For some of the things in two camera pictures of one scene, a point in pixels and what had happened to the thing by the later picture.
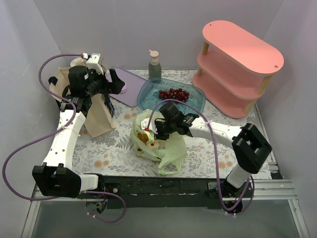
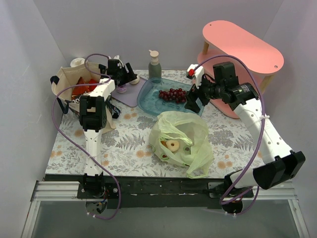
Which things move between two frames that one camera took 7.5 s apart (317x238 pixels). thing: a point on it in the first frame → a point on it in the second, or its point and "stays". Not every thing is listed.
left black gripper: x=109 y=83 → x=126 y=75
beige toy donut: x=154 y=145 → x=173 y=148
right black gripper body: x=160 y=130 → x=198 y=94
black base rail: x=160 y=191 stays
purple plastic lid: x=133 y=82 stays
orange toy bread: x=142 y=136 → x=163 y=143
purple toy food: x=124 y=89 stays
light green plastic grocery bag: x=172 y=152 → x=181 y=138
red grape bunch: x=178 y=94 stays
